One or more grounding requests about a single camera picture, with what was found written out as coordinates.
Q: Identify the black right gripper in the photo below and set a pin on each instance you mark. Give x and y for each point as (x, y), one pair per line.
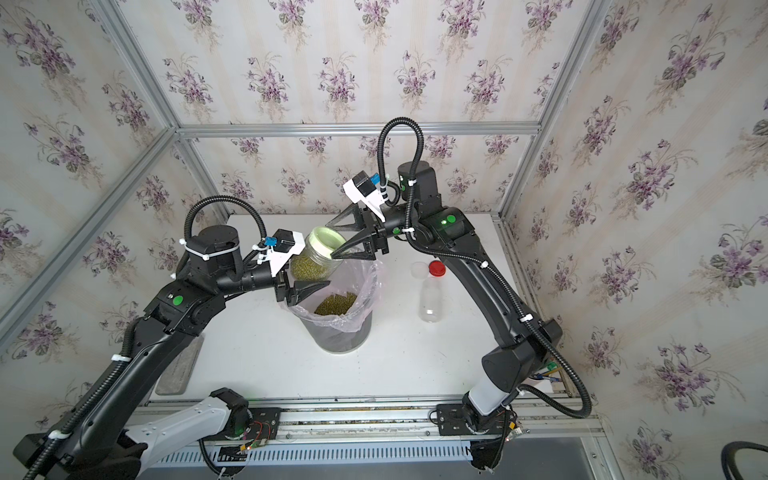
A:
(375, 231)

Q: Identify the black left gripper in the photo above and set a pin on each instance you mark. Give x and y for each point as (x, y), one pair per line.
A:
(300, 288)

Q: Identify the green lid bean jar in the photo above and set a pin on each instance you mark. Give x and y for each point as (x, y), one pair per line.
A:
(315, 262)

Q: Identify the red lid bean jar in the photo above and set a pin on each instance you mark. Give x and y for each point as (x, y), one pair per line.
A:
(431, 300)

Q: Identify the red jar lid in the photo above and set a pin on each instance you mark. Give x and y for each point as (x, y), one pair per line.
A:
(436, 268)

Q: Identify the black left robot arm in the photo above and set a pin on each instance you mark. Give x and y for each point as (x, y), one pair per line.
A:
(92, 440)

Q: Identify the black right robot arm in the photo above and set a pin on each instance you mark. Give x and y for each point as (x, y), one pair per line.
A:
(411, 207)

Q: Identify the green mung beans pile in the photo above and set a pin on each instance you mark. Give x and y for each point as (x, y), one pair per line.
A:
(336, 304)

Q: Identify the mesh bin with pink bag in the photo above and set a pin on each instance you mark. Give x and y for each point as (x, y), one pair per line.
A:
(345, 333)

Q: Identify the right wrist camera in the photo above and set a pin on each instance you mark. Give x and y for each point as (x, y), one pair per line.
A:
(362, 188)

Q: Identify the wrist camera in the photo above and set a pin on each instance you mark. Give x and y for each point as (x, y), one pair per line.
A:
(277, 250)
(362, 188)

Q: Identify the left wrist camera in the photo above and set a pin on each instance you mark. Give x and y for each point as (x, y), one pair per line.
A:
(277, 250)

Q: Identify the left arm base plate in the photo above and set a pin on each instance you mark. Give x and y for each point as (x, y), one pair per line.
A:
(256, 428)

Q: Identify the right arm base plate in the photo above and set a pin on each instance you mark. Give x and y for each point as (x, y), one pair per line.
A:
(452, 420)

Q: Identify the white slotted cable duct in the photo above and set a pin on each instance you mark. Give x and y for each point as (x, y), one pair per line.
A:
(341, 453)

